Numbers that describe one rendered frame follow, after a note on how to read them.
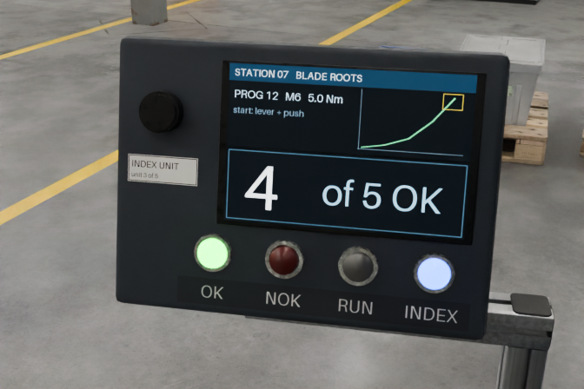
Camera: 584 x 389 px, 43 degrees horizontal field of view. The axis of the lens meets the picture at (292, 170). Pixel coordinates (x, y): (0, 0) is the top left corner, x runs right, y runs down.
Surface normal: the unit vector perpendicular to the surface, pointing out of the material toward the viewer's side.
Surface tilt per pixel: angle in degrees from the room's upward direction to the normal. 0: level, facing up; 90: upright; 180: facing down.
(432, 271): 71
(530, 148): 90
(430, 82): 75
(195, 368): 0
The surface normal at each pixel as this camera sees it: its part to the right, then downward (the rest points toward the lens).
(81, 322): 0.00, -0.92
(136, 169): -0.17, 0.13
